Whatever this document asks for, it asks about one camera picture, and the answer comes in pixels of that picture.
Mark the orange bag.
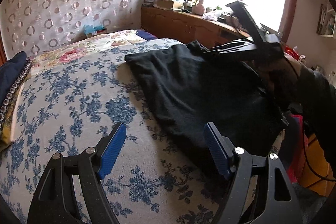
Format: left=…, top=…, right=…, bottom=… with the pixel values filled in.
left=298, top=134, right=335, bottom=197

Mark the red bag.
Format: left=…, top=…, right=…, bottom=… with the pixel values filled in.
left=287, top=114, right=308, bottom=182

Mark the patterned folded cloth stack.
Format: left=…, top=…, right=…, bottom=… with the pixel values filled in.
left=1, top=60, right=33, bottom=152

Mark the navy folded cloth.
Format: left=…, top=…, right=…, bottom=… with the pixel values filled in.
left=0, top=51, right=27, bottom=103

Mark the circle patterned sheer curtain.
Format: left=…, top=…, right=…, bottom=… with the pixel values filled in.
left=1, top=0, right=132, bottom=58

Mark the blue floral white bedspread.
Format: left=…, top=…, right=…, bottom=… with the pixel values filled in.
left=1, top=39, right=219, bottom=223

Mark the pink floral blanket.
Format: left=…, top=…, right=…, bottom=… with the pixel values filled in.
left=30, top=30, right=147, bottom=76

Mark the dark blue blanket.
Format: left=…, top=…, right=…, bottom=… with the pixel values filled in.
left=135, top=30, right=157, bottom=41

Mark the black garment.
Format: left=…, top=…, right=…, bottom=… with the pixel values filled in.
left=124, top=39, right=289, bottom=169

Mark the wooden sideboard cabinet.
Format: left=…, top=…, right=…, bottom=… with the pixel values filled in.
left=141, top=6, right=248, bottom=48

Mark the pink ceramic jar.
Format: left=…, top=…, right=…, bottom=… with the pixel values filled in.
left=192, top=0, right=206, bottom=16

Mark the right hand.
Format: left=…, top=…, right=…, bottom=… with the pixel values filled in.
left=249, top=53, right=302, bottom=108

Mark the cardboard box on cabinet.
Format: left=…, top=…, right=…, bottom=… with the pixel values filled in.
left=155, top=0, right=184, bottom=10

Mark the teal tissue box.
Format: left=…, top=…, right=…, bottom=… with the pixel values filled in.
left=83, top=24, right=107, bottom=38

